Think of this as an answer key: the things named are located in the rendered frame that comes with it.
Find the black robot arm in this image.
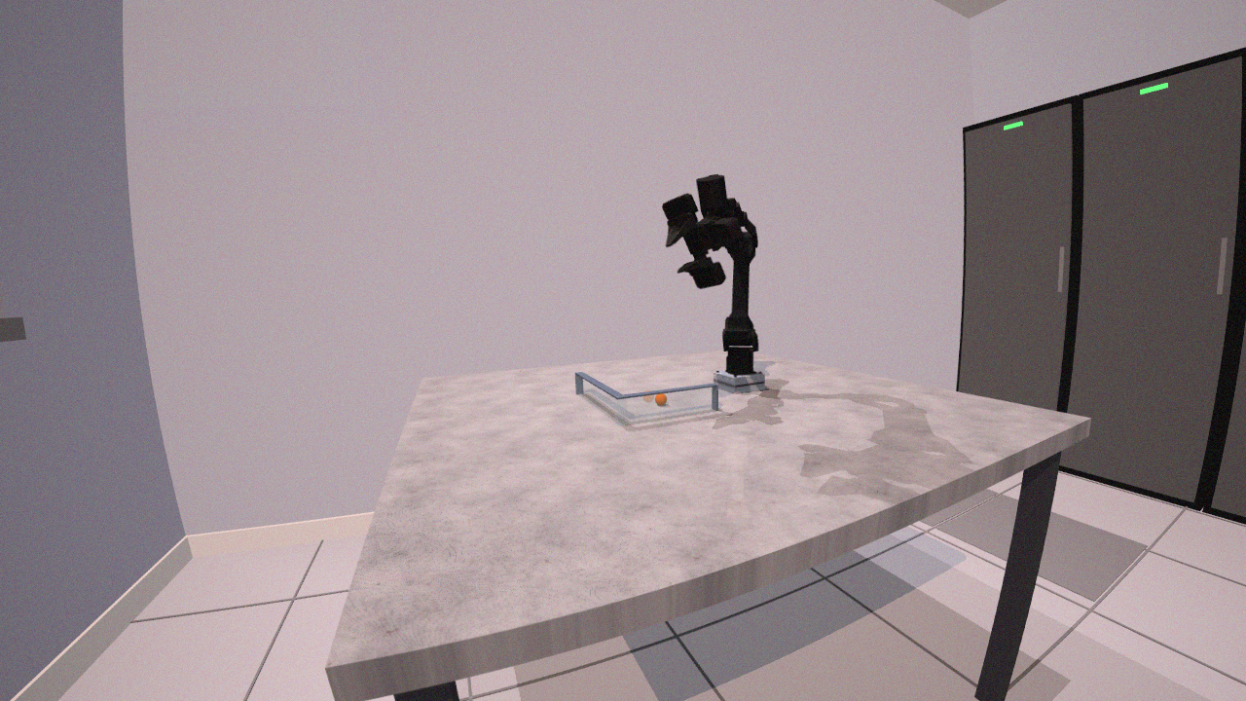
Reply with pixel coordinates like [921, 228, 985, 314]
[697, 174, 758, 376]

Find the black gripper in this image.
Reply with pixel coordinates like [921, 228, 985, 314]
[662, 194, 726, 289]

